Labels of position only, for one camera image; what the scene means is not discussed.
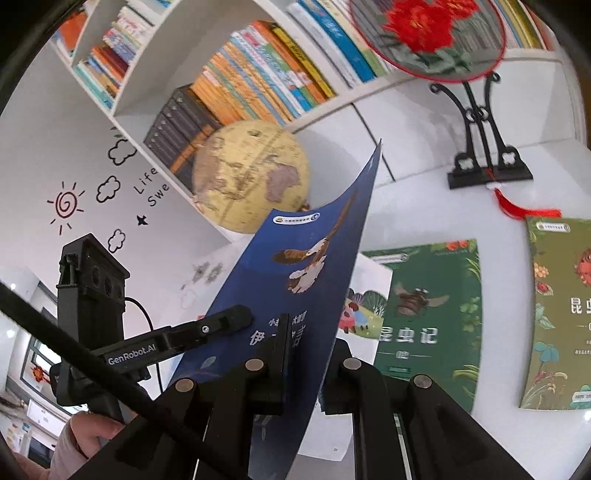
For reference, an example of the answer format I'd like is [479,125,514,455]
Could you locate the green beetle cover book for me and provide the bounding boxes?
[362,239,483,413]

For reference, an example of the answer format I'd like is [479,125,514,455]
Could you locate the red tassel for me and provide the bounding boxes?
[487,182,563,220]

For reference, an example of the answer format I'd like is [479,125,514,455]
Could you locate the black fan stand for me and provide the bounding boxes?
[429,74,533,190]

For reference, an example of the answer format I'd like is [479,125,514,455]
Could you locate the person's left hand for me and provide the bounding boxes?
[69,408,139,460]

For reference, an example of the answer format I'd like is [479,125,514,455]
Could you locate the row of mixed colourful books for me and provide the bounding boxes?
[74,4,155,110]

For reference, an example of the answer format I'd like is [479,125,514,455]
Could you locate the row of white blue books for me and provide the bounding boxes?
[286,0,555,88]

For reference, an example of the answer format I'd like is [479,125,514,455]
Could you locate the row of dark brown books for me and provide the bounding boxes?
[143,85,222,195]

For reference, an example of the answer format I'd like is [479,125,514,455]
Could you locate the olive butterfly cover book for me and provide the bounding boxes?
[519,215,591,411]

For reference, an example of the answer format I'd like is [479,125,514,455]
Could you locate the row of orange yellow books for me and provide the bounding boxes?
[189,21,338,127]

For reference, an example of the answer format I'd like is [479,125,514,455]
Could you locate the thick black cable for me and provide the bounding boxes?
[0,281,250,480]

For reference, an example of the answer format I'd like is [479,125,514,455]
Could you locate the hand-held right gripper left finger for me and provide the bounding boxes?
[95,316,296,480]

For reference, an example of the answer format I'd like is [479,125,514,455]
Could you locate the white flower cover book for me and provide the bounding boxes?
[295,251,394,462]

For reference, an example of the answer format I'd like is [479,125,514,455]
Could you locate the group of wall stickers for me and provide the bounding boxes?
[46,124,174,254]

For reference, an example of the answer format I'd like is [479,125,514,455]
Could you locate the yellow globe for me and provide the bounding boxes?
[191,121,311,241]

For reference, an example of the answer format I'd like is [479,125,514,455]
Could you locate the thin black cable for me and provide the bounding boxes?
[124,296,163,398]

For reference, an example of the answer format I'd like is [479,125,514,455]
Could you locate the white bookshelf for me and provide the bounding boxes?
[46,0,591,245]

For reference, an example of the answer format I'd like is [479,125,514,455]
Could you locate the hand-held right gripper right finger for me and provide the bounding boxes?
[320,339,532,480]

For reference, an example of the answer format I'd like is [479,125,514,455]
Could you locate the blue eagle cover book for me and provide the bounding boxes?
[164,138,384,480]

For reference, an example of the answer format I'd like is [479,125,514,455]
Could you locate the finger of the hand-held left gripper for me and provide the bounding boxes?
[168,305,254,354]

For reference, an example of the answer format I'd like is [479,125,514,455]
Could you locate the round embroidered flower fan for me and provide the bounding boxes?
[348,0,507,83]

